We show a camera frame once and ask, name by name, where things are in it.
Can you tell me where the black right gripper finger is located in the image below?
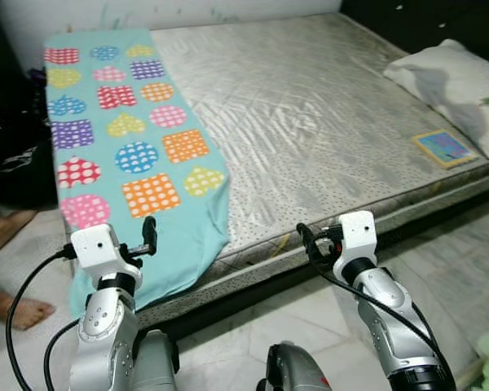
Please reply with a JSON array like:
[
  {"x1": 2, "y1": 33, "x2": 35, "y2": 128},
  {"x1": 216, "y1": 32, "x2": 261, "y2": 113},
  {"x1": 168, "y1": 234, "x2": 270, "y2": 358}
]
[{"x1": 296, "y1": 222, "x2": 319, "y2": 263}]

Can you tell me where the yellow blue children's board book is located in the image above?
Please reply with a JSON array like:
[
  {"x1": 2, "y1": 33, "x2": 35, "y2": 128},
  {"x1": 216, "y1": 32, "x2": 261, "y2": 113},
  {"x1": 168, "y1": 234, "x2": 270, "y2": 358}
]
[{"x1": 412, "y1": 130, "x2": 479, "y2": 170}]

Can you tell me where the teal patterned blanket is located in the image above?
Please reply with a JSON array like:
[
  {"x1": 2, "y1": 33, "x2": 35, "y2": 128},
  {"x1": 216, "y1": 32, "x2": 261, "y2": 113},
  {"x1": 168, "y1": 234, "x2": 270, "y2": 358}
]
[{"x1": 43, "y1": 29, "x2": 232, "y2": 317}]

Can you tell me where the robot left leg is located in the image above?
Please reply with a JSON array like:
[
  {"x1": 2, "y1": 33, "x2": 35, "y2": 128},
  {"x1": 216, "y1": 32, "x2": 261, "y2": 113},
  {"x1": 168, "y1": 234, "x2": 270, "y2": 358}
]
[{"x1": 130, "y1": 329, "x2": 182, "y2": 391}]

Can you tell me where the robot leg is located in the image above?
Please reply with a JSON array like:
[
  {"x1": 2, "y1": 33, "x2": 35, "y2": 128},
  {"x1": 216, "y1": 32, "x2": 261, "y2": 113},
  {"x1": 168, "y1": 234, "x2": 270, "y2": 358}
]
[
  {"x1": 130, "y1": 329, "x2": 182, "y2": 391},
  {"x1": 265, "y1": 342, "x2": 335, "y2": 391}
]

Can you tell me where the white quilted mattress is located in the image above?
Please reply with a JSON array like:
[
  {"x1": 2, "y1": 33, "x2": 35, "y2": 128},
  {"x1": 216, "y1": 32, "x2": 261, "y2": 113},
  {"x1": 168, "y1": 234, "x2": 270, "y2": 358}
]
[{"x1": 134, "y1": 11, "x2": 489, "y2": 331}]

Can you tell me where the person in grey shorts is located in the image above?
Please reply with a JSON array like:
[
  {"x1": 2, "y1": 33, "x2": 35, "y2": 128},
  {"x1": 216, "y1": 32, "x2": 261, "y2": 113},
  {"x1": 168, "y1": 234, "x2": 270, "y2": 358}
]
[{"x1": 0, "y1": 138, "x2": 58, "y2": 332}]

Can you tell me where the robot right leg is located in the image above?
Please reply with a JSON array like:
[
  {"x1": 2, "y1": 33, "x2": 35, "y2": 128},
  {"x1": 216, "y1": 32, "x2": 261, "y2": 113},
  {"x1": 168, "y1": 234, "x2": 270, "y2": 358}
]
[{"x1": 265, "y1": 342, "x2": 335, "y2": 391}]

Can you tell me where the black bag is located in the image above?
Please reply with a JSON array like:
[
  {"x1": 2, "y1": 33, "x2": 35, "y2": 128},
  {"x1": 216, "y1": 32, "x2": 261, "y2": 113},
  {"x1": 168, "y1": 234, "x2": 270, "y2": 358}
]
[{"x1": 0, "y1": 65, "x2": 59, "y2": 211}]

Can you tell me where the white printed pillow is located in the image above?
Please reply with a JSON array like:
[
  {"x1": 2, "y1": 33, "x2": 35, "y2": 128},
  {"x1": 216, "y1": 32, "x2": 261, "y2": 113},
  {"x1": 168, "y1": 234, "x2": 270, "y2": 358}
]
[{"x1": 383, "y1": 39, "x2": 489, "y2": 160}]

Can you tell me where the dark tufted headboard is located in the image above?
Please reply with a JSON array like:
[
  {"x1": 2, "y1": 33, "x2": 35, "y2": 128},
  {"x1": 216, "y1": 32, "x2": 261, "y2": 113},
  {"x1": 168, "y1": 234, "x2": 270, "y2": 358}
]
[{"x1": 341, "y1": 0, "x2": 489, "y2": 68}]

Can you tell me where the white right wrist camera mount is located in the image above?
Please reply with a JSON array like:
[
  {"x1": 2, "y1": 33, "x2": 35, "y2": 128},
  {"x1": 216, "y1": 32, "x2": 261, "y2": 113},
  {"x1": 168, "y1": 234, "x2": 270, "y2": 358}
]
[{"x1": 333, "y1": 211, "x2": 380, "y2": 274}]

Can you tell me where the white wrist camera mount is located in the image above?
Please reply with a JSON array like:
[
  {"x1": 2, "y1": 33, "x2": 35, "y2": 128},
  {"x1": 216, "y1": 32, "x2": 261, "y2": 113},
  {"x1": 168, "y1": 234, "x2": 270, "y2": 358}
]
[
  {"x1": 333, "y1": 211, "x2": 380, "y2": 274},
  {"x1": 69, "y1": 224, "x2": 143, "y2": 292}
]

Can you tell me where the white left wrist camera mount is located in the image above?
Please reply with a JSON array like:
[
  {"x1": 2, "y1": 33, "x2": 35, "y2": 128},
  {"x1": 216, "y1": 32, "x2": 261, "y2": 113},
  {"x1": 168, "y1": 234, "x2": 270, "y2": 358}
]
[{"x1": 69, "y1": 224, "x2": 143, "y2": 292}]

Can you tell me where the dark bed frame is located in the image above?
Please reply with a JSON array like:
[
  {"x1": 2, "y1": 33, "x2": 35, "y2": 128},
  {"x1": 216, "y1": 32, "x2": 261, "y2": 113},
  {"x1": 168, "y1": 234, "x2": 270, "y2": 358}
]
[{"x1": 134, "y1": 183, "x2": 489, "y2": 343}]

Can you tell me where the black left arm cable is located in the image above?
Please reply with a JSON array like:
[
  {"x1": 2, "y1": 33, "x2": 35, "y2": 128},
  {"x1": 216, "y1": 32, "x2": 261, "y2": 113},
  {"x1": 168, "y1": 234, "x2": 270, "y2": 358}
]
[{"x1": 5, "y1": 247, "x2": 81, "y2": 391}]

